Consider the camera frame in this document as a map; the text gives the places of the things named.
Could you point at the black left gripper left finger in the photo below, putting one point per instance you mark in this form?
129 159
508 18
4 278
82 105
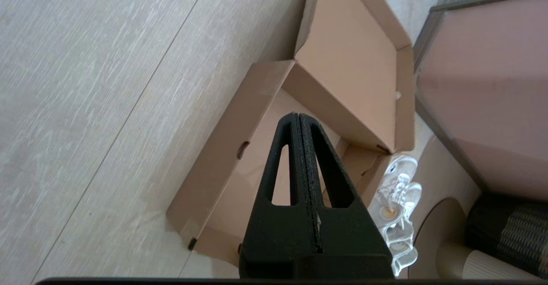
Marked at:
265 229

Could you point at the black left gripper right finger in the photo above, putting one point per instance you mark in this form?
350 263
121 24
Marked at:
351 229

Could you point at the cardboard shoe box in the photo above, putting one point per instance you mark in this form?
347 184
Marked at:
351 62

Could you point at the dark woven basket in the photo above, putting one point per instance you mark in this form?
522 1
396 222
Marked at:
513 229

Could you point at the pink cabinet dark trim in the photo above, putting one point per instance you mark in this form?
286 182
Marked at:
492 84

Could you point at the beige ribbed pedestal brown base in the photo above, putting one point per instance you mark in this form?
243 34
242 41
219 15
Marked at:
436 221

